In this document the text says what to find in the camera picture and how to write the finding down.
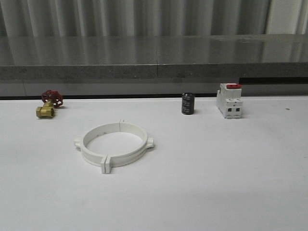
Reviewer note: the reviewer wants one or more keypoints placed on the grey stone counter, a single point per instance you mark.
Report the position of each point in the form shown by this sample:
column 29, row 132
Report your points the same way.
column 84, row 67

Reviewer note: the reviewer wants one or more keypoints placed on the black cylindrical capacitor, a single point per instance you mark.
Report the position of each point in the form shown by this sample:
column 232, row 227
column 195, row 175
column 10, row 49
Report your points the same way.
column 187, row 106

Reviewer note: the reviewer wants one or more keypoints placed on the white circuit breaker red switch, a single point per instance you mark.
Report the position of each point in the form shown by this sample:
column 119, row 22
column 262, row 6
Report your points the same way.
column 229, row 100

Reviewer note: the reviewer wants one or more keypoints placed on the white half-ring pipe clamp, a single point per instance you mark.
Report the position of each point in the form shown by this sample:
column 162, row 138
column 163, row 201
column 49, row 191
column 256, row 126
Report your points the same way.
column 146, row 142

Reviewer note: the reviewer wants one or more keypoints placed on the brass valve red handwheel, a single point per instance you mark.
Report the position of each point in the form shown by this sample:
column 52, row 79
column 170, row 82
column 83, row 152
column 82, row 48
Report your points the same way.
column 51, row 99

